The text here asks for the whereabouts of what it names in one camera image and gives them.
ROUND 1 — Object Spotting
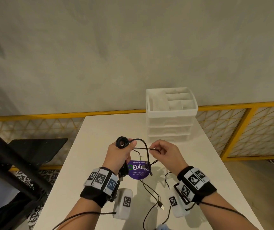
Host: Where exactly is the black bag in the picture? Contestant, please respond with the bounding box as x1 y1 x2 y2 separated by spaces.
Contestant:
0 191 44 230

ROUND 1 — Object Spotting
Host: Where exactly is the white plastic drawer organizer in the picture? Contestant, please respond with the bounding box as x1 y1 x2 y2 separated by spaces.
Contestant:
145 87 199 143

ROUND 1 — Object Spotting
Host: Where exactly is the thick black cable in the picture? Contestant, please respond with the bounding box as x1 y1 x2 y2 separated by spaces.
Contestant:
116 136 129 182

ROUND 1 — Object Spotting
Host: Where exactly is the round purple sticker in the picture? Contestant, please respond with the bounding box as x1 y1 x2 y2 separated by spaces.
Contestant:
127 160 151 180

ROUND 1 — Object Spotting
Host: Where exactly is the person's right hand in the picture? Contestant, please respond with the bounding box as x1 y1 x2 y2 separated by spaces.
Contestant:
149 139 189 176

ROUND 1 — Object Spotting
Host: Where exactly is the black marker wristband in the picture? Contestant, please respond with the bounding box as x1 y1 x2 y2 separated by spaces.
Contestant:
80 167 121 208
174 166 217 205

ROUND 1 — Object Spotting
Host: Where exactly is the person's left hand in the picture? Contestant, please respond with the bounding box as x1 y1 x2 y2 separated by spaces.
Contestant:
102 139 137 176

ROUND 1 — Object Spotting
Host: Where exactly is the thin dark camera wire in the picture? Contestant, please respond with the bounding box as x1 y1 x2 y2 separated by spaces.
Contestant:
52 211 117 230
185 201 247 218

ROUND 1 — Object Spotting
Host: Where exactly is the yellow metal lattice fence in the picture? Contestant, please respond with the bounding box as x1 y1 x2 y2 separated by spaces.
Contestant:
0 101 274 172

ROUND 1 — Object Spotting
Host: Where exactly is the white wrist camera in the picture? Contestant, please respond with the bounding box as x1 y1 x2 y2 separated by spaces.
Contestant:
113 188 133 220
167 189 190 218

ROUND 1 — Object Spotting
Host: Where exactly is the black metal stand pole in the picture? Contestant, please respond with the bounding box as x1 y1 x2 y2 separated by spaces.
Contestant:
0 123 54 200

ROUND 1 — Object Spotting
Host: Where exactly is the white table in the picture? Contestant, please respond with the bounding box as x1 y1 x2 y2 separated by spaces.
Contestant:
33 112 264 230

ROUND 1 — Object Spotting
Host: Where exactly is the thin black cable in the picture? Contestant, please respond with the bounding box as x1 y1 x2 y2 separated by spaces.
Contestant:
127 138 163 176
137 163 173 230

